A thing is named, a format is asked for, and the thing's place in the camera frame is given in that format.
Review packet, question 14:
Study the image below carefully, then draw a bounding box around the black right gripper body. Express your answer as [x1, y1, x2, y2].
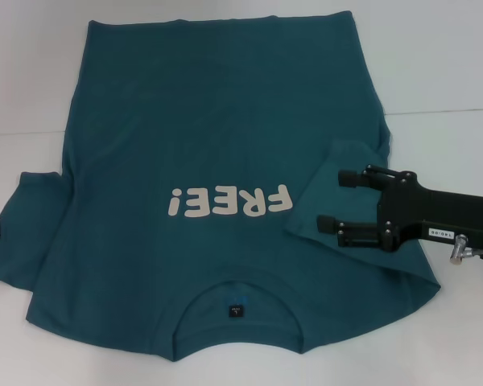
[377, 171, 483, 254]

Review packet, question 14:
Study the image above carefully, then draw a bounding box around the teal t-shirt with FREE print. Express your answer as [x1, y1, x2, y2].
[0, 10, 442, 355]

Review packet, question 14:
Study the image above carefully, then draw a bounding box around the right arm plug with cable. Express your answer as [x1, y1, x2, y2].
[449, 234, 483, 267]

